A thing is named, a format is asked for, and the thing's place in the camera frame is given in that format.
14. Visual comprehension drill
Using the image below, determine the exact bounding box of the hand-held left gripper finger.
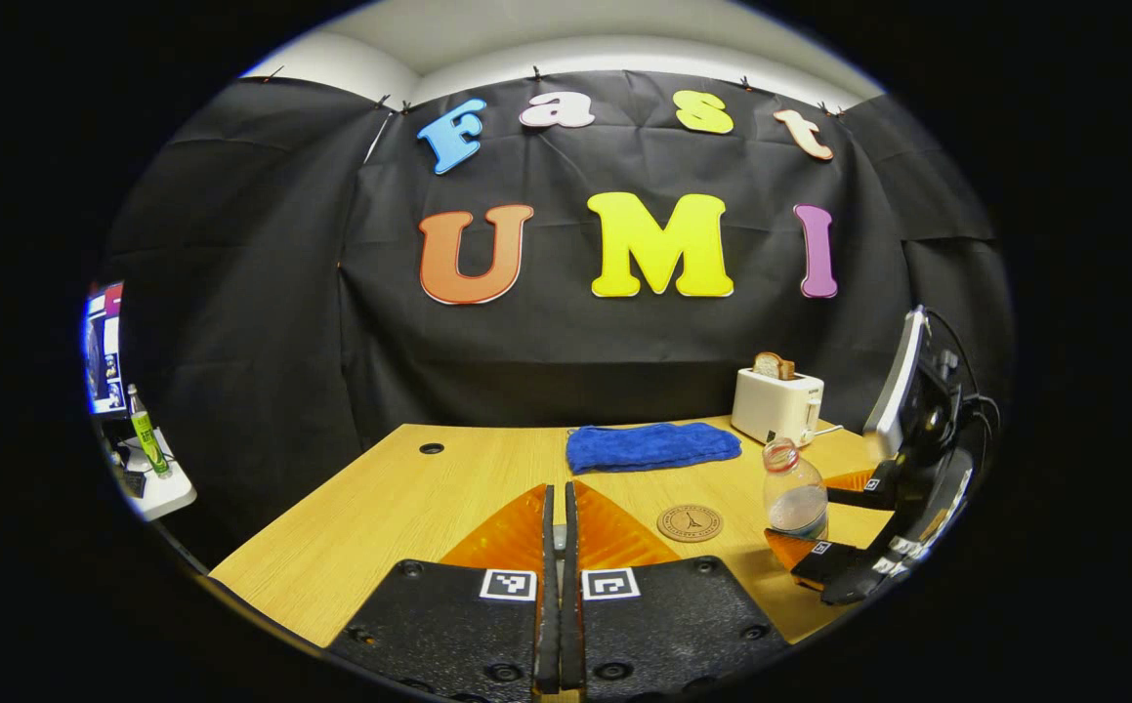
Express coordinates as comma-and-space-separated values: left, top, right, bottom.
562, 478, 791, 703
326, 483, 562, 703

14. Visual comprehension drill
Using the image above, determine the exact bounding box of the clear plastic water bottle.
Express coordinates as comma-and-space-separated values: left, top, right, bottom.
763, 437, 830, 541

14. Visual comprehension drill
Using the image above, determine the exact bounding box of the round brown coaster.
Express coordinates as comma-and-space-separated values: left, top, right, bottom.
656, 504, 725, 544

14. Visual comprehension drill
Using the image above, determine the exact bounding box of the green bottle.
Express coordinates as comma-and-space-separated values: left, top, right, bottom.
126, 384, 171, 479

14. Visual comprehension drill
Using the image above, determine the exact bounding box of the white toaster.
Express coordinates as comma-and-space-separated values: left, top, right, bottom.
732, 368, 825, 447

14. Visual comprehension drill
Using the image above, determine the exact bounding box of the blue towel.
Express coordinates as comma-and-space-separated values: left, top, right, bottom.
566, 422, 743, 476

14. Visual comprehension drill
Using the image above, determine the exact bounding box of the white side table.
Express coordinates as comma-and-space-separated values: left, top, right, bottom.
111, 430, 198, 521

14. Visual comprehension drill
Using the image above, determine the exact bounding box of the computer monitor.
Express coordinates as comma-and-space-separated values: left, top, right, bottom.
85, 281, 127, 416

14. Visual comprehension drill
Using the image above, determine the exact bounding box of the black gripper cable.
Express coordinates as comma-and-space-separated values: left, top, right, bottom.
925, 309, 1003, 445

